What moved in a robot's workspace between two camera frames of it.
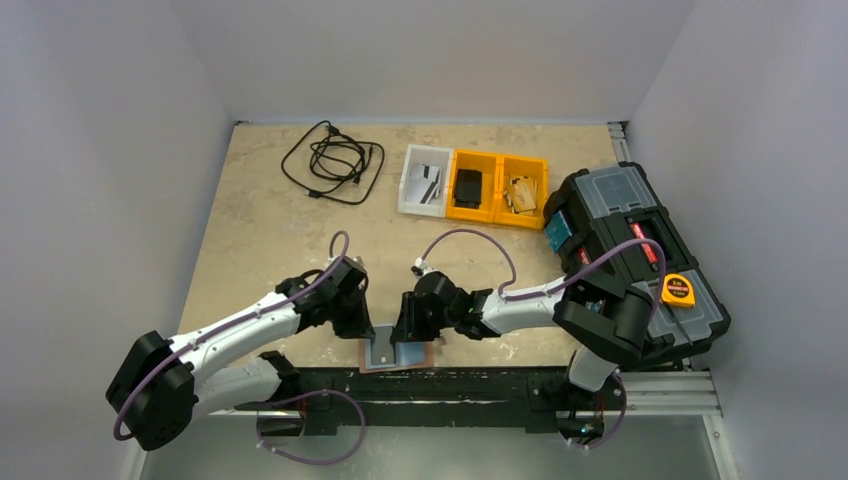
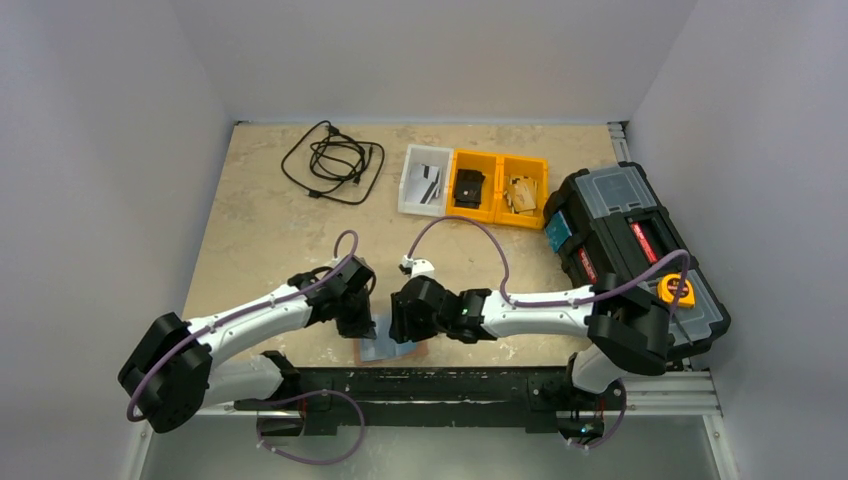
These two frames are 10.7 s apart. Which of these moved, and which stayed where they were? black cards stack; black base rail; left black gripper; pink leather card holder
Moved: pink leather card holder
Stayed: black base rail; black cards stack; left black gripper
